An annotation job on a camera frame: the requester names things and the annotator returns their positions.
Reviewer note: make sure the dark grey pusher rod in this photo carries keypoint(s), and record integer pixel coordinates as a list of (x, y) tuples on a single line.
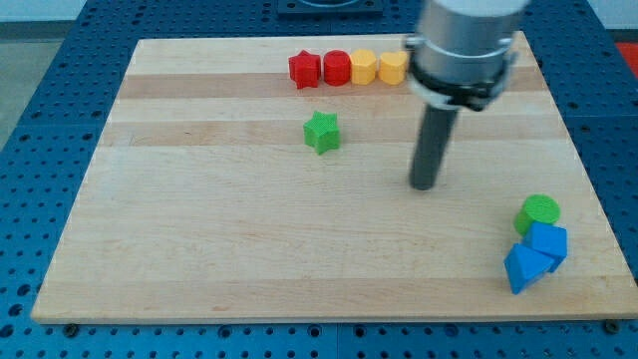
[(434, 135)]

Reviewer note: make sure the green star block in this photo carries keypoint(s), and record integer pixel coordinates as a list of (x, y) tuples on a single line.
[(322, 133)]

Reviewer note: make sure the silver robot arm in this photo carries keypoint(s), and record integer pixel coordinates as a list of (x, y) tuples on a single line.
[(459, 57)]

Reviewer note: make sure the red star block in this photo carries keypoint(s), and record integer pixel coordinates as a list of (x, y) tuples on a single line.
[(305, 69)]

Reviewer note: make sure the yellow heart block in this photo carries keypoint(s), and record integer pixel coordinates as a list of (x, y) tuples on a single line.
[(393, 67)]

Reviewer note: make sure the yellow hexagon block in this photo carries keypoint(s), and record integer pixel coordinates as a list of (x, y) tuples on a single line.
[(363, 67)]

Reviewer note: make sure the red cylinder block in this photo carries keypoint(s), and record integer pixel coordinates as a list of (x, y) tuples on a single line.
[(337, 68)]

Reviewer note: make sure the green cylinder block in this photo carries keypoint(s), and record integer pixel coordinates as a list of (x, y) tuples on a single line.
[(537, 207)]

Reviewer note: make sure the blue cube block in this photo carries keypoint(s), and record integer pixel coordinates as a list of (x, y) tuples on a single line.
[(549, 240)]

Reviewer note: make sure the blue triangle block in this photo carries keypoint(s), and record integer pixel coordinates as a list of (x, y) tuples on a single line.
[(524, 266)]

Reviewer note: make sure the wooden board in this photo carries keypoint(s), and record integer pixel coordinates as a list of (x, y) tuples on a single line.
[(202, 204)]

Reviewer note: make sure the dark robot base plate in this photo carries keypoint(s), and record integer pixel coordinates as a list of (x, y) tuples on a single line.
[(328, 7)]

